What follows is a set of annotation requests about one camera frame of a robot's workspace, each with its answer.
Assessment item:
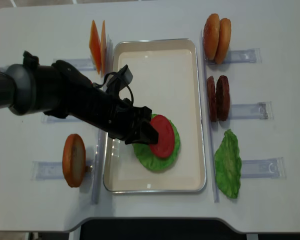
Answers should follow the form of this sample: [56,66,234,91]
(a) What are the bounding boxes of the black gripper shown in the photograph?
[64,74,159,145]

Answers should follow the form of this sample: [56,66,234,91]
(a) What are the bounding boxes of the red tomato slice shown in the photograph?
[149,114,175,158]

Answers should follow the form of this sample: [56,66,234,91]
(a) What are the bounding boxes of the clear plastic holder cheese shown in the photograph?
[64,58,96,71]

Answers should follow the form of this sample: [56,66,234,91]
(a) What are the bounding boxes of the brown meat patty left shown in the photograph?
[206,76,217,122]

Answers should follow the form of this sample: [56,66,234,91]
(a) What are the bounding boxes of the clear plastic holder left bread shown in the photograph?
[31,160,95,182]

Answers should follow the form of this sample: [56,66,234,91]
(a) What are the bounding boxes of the bread bun top rear right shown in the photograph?
[203,13,220,61]

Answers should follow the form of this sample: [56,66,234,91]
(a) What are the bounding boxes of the clear plastic holder patties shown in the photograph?
[228,101,274,120]

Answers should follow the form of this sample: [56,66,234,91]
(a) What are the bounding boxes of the clear plastic holder lettuce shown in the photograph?
[241,157,286,179]

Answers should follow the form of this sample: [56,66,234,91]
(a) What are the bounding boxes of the brown meat patty right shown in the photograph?
[216,75,230,121]

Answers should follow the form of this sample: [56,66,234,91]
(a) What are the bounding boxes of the clear plastic strip right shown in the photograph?
[199,30,220,203]

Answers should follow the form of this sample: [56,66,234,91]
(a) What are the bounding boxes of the orange cheese slice right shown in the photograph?
[100,20,107,76]

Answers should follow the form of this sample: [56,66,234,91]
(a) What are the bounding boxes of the green lettuce leaf on tray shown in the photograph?
[132,114,181,172]

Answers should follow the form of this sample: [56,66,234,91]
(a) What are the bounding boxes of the clear plastic holder bread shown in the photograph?
[206,48,262,66]
[31,160,95,182]

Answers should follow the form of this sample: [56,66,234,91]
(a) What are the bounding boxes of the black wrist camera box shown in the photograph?
[118,64,133,85]

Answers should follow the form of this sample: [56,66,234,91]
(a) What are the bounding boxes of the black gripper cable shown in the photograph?
[91,71,136,107]

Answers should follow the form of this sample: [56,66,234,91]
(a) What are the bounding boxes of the bread bun slice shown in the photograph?
[214,18,232,64]
[62,133,86,188]

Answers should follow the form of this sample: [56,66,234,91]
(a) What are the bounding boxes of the silver metal tray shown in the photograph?
[103,38,206,194]

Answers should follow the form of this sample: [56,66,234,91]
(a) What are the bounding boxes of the orange cheese slice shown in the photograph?
[100,20,107,76]
[89,20,102,74]

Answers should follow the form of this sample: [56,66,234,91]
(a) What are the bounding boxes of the bread bun slice front left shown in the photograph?
[62,133,86,188]

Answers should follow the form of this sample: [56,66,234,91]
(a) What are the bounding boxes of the clear plastic strip left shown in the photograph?
[91,35,114,205]

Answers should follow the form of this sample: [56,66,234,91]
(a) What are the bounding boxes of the clear plastic holder right bread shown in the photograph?
[206,48,262,66]

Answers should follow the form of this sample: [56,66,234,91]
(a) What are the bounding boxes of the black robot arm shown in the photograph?
[0,51,159,145]

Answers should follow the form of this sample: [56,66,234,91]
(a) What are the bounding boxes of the clear plastic strip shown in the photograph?
[91,35,114,205]
[199,30,220,203]

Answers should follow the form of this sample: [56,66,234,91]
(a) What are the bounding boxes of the bread bun slice rear right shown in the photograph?
[214,18,232,64]

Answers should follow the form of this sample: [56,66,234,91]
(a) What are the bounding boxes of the orange cheese slice left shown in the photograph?
[89,20,102,74]

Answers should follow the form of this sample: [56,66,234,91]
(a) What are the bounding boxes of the green lettuce leaf standing right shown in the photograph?
[214,129,242,199]

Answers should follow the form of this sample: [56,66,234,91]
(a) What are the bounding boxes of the brown meat patty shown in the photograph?
[216,75,230,121]
[206,76,217,122]

